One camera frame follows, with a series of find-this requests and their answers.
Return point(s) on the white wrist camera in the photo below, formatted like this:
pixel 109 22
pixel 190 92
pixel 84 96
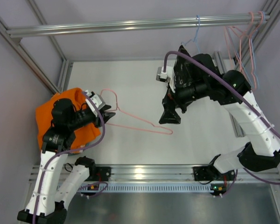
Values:
pixel 164 76
pixel 96 99

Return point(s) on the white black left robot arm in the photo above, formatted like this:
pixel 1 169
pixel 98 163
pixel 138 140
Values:
pixel 50 201

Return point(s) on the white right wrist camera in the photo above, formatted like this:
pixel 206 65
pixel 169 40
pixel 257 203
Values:
pixel 164 76

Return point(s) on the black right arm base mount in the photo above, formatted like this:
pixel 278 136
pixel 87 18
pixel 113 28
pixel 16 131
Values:
pixel 209 174

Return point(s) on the aluminium front rail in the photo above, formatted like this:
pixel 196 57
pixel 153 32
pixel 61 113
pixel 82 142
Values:
pixel 150 173

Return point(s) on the pink wire hanger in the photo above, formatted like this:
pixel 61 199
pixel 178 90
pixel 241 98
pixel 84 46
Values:
pixel 157 129

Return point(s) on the black white patterned trousers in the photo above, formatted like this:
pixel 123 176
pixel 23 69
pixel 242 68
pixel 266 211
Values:
pixel 183 73

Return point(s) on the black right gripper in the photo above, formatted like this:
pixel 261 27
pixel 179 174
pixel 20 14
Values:
pixel 171 97

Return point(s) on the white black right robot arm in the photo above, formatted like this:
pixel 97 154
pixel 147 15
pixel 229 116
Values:
pixel 195 77

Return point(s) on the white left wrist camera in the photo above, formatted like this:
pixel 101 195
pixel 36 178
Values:
pixel 96 99

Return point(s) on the grey slotted cable duct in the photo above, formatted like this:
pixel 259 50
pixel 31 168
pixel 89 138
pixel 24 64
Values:
pixel 147 188

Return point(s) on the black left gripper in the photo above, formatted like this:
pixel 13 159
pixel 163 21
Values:
pixel 101 117

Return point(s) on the aluminium hanging rail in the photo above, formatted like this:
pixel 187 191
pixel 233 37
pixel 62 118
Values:
pixel 134 25

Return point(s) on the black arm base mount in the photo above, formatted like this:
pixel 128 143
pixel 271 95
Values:
pixel 100 173

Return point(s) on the plain orange trousers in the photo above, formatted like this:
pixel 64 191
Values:
pixel 44 117

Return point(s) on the pink hanger on rail end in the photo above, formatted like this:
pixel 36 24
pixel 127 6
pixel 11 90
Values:
pixel 236 40

